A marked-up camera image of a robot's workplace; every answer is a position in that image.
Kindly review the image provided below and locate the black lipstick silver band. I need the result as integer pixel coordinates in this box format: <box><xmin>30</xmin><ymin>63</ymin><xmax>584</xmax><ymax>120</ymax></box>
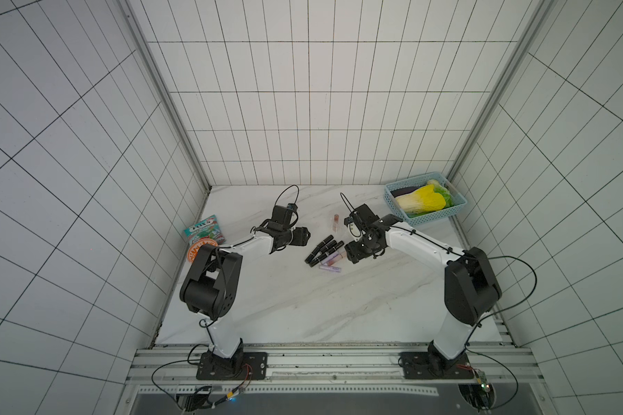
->
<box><xmin>305</xmin><ymin>246</ymin><xmax>321</xmax><ymax>264</ymax></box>

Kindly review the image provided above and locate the black lipstick gold band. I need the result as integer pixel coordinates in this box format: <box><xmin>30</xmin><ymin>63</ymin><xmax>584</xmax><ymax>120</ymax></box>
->
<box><xmin>318</xmin><ymin>234</ymin><xmax>334</xmax><ymax>248</ymax></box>

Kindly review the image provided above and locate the green toy vegetable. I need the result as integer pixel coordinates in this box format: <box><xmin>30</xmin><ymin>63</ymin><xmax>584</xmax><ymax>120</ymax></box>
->
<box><xmin>427</xmin><ymin>179</ymin><xmax>454</xmax><ymax>209</ymax></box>

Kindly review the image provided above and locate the clear acrylic lipstick organizer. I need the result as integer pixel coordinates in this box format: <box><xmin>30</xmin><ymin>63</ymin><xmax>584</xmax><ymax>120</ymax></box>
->
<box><xmin>332</xmin><ymin>204</ymin><xmax>390</xmax><ymax>242</ymax></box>

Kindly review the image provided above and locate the green snack packet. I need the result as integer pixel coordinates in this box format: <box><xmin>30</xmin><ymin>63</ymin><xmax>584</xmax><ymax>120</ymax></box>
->
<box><xmin>184</xmin><ymin>215</ymin><xmax>226</xmax><ymax>245</ymax></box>

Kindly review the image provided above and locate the light blue plastic basket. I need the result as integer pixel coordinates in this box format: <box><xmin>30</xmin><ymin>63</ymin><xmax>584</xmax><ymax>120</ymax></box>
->
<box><xmin>384</xmin><ymin>172</ymin><xmax>467</xmax><ymax>226</ymax></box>

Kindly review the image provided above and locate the black silver-band lipstick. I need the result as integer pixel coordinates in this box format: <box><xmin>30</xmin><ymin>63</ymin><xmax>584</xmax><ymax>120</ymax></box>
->
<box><xmin>310</xmin><ymin>252</ymin><xmax>329</xmax><ymax>267</ymax></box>
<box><xmin>310</xmin><ymin>250</ymin><xmax>327</xmax><ymax>266</ymax></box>

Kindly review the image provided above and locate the black gold-band lipstick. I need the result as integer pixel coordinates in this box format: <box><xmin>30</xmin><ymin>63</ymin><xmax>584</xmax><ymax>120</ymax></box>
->
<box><xmin>327</xmin><ymin>241</ymin><xmax>344</xmax><ymax>254</ymax></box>
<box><xmin>321</xmin><ymin>240</ymin><xmax>337</xmax><ymax>252</ymax></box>

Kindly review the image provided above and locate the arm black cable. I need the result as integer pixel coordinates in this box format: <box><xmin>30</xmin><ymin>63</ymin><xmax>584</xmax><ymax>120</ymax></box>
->
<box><xmin>339</xmin><ymin>191</ymin><xmax>538</xmax><ymax>411</ymax></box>
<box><xmin>150</xmin><ymin>183</ymin><xmax>301</xmax><ymax>413</ymax></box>

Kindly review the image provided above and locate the aluminium mounting rail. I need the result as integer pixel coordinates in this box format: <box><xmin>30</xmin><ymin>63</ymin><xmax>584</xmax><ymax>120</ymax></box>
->
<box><xmin>126</xmin><ymin>343</ymin><xmax>543</xmax><ymax>397</ymax></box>

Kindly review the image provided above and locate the dark purple toy eggplant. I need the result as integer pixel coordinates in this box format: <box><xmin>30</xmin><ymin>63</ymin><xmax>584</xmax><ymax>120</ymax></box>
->
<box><xmin>390</xmin><ymin>186</ymin><xmax>418</xmax><ymax>198</ymax></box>

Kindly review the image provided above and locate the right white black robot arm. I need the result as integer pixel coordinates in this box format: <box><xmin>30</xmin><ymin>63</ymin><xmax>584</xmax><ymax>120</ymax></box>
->
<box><xmin>344</xmin><ymin>204</ymin><xmax>502</xmax><ymax>379</ymax></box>

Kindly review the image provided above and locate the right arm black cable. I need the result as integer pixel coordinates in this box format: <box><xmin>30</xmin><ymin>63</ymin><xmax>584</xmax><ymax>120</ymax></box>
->
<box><xmin>339</xmin><ymin>191</ymin><xmax>538</xmax><ymax>411</ymax></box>

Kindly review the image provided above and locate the yellow toy napa cabbage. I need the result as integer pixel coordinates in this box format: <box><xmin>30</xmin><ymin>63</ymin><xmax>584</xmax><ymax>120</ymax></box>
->
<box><xmin>396</xmin><ymin>185</ymin><xmax>445</xmax><ymax>216</ymax></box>

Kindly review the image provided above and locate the orange white patterned bowl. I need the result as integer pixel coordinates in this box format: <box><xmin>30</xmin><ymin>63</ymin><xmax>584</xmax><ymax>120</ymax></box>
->
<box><xmin>186</xmin><ymin>238</ymin><xmax>218</xmax><ymax>263</ymax></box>

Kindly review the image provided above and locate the pink translucent lipstick tube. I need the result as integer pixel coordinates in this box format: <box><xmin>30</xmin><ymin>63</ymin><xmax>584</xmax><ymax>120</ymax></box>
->
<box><xmin>332</xmin><ymin>251</ymin><xmax>346</xmax><ymax>262</ymax></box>

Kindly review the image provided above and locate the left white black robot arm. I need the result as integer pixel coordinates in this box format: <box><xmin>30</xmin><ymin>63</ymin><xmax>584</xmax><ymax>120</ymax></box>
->
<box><xmin>179</xmin><ymin>203</ymin><xmax>311</xmax><ymax>380</ymax></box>

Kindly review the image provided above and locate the lilac lipstick tube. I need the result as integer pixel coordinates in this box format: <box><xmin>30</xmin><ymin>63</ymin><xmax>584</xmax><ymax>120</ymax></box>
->
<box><xmin>319</xmin><ymin>266</ymin><xmax>342</xmax><ymax>273</ymax></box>
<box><xmin>322</xmin><ymin>252</ymin><xmax>339</xmax><ymax>266</ymax></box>

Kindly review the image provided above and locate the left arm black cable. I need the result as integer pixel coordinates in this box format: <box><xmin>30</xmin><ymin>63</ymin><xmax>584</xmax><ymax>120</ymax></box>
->
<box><xmin>150</xmin><ymin>183</ymin><xmax>301</xmax><ymax>413</ymax></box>

